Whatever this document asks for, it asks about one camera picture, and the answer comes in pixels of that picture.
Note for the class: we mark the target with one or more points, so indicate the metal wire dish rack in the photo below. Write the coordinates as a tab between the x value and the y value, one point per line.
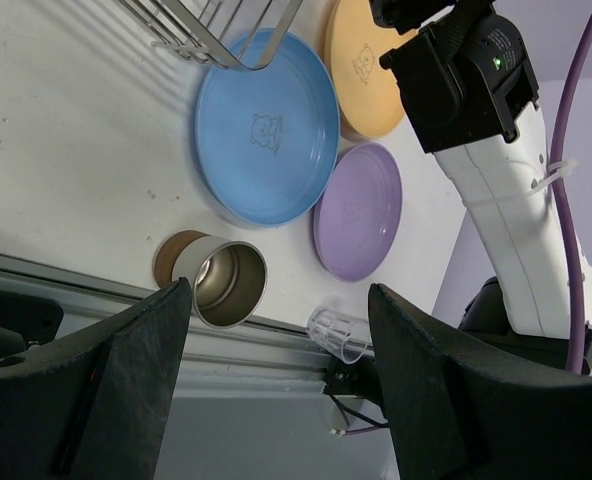
231	35

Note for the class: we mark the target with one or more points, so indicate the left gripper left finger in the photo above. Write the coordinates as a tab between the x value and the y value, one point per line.
95	403

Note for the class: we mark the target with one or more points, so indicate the steel cup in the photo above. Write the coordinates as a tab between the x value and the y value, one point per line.
228	278

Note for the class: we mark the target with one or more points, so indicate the aluminium mounting rail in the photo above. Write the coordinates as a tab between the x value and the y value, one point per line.
258	359

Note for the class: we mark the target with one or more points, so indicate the clear glass cup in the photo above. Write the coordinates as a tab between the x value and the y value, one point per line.
344	336

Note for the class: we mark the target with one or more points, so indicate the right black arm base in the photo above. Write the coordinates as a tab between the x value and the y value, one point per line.
359	381

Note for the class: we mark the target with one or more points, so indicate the purple plate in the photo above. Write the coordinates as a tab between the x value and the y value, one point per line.
356	220

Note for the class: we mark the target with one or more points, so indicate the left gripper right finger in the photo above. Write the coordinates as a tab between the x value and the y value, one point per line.
459	408

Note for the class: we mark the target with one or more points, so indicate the orange plate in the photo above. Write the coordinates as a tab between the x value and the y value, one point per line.
368	95

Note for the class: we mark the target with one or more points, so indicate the blue plate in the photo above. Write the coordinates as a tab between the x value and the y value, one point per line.
267	140

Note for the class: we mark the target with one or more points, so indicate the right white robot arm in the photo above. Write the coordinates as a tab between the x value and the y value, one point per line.
468	86

